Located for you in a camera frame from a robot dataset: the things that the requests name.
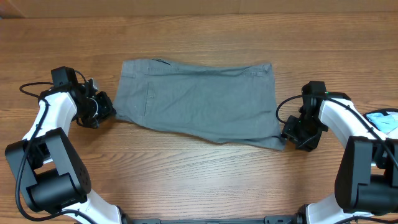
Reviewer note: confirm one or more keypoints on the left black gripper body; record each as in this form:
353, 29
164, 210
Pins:
96, 109

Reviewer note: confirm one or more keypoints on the grey shorts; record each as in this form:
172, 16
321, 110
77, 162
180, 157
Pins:
219, 104

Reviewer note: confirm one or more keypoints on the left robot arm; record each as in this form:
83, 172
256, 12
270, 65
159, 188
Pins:
51, 178

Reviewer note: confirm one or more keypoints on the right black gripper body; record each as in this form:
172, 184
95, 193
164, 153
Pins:
306, 132

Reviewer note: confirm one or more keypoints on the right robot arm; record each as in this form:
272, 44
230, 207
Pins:
366, 183

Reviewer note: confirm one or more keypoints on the blue patterned cloth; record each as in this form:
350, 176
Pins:
384, 120

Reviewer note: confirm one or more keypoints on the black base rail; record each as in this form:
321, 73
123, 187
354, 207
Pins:
275, 219

